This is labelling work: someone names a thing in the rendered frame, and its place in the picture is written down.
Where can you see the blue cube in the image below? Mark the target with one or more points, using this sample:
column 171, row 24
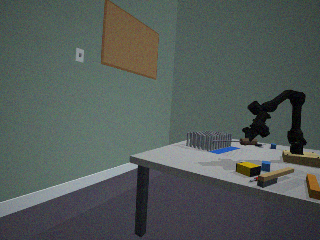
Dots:
column 273, row 146
column 266, row 165

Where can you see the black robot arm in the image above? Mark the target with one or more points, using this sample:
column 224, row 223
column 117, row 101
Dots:
column 295, row 135

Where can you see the blue flat strip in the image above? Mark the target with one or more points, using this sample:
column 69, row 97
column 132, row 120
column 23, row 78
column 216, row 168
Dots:
column 224, row 150

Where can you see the orange flat bar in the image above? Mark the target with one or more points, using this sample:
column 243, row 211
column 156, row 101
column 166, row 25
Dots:
column 313, row 187

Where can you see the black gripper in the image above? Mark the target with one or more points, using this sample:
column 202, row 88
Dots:
column 257, row 128

